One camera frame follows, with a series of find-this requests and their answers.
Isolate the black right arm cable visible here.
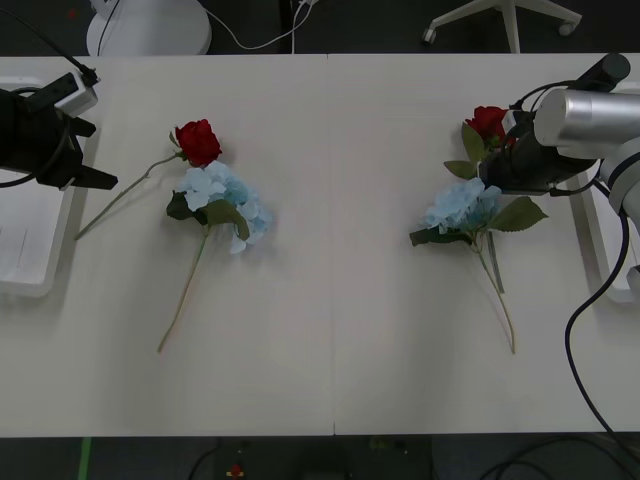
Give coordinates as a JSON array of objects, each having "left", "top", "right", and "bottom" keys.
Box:
[{"left": 508, "top": 79, "right": 640, "bottom": 437}]

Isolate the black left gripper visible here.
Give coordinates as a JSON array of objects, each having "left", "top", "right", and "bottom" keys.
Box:
[{"left": 17, "top": 102, "right": 119, "bottom": 192}]

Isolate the black floor cable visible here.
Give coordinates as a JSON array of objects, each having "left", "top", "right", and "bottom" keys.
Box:
[
  {"left": 189, "top": 438, "right": 224, "bottom": 480},
  {"left": 479, "top": 434, "right": 640, "bottom": 480}
]

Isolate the pale blue artificial flower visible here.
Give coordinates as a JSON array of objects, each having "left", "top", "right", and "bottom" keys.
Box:
[
  {"left": 408, "top": 177, "right": 550, "bottom": 356},
  {"left": 157, "top": 160, "right": 275, "bottom": 354}
]

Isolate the shallow white box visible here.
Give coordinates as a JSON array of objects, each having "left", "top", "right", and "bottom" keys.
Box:
[
  {"left": 0, "top": 74, "right": 87, "bottom": 300},
  {"left": 563, "top": 169, "right": 640, "bottom": 305}
]

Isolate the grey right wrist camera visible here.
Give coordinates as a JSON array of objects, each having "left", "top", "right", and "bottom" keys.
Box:
[{"left": 502, "top": 107, "right": 532, "bottom": 132}]

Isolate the white chair base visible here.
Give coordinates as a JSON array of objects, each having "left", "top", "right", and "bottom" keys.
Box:
[{"left": 422, "top": 0, "right": 584, "bottom": 54}]

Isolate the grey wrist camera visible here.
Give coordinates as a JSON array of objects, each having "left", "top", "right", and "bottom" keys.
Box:
[
  {"left": 502, "top": 107, "right": 532, "bottom": 132},
  {"left": 27, "top": 71, "right": 100, "bottom": 117}
]

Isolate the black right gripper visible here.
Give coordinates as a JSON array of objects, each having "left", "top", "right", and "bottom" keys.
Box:
[{"left": 477, "top": 144, "right": 551, "bottom": 197}]

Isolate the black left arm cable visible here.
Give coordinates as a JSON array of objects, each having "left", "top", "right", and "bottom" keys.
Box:
[{"left": 0, "top": 5, "right": 101, "bottom": 190}]

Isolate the white round pedestal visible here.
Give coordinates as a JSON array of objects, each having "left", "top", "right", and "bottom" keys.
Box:
[{"left": 85, "top": 0, "right": 214, "bottom": 57}]

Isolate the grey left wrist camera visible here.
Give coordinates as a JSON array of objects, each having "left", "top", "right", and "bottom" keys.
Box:
[{"left": 27, "top": 71, "right": 100, "bottom": 117}]

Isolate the white floor cable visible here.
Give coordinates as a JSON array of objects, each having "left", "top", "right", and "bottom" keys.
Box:
[{"left": 204, "top": 0, "right": 324, "bottom": 51}]

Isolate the red artificial rose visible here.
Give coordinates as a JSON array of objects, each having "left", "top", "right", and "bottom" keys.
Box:
[
  {"left": 443, "top": 104, "right": 517, "bottom": 296},
  {"left": 73, "top": 118, "right": 223, "bottom": 242}
]

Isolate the black post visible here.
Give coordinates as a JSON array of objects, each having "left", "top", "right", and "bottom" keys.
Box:
[{"left": 278, "top": 0, "right": 296, "bottom": 55}]

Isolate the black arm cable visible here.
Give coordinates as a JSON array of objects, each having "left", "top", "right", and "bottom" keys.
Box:
[
  {"left": 508, "top": 79, "right": 640, "bottom": 437},
  {"left": 0, "top": 5, "right": 101, "bottom": 190}
]

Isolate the green floor tape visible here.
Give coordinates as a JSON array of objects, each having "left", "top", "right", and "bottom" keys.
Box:
[{"left": 76, "top": 436, "right": 94, "bottom": 480}]

